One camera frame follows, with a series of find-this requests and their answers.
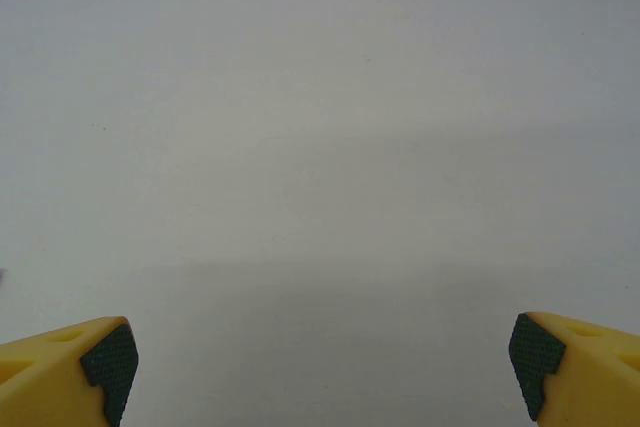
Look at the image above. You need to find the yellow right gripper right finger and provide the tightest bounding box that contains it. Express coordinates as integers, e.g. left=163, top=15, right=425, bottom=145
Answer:
left=508, top=311, right=640, bottom=427

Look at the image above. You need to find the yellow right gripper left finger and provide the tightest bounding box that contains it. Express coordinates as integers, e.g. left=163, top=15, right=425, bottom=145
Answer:
left=0, top=315, right=140, bottom=427

